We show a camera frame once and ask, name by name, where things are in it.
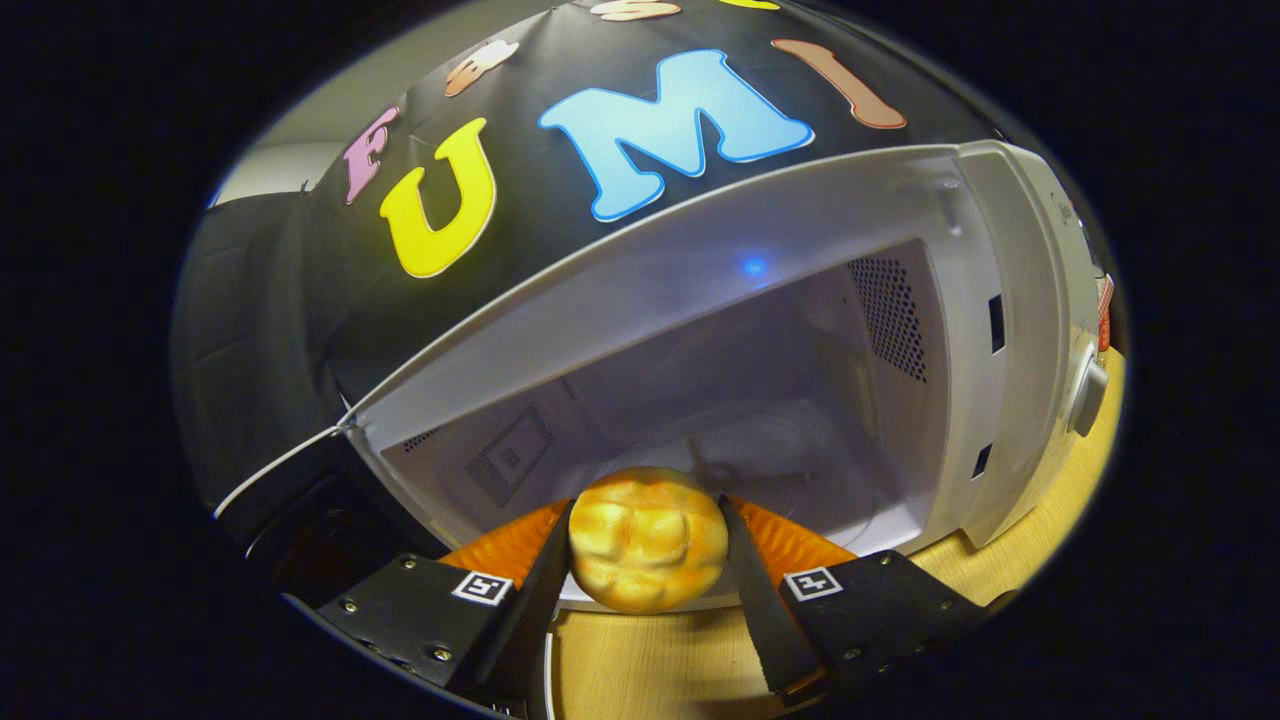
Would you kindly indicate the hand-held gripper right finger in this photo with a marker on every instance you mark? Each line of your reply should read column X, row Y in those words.
column 762, row 610

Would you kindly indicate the golden bread bun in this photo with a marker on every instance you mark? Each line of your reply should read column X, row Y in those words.
column 645, row 540

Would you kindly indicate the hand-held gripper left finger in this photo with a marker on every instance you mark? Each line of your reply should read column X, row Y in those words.
column 535, row 600

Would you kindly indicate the white microwave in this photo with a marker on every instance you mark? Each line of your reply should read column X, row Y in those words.
column 700, row 250

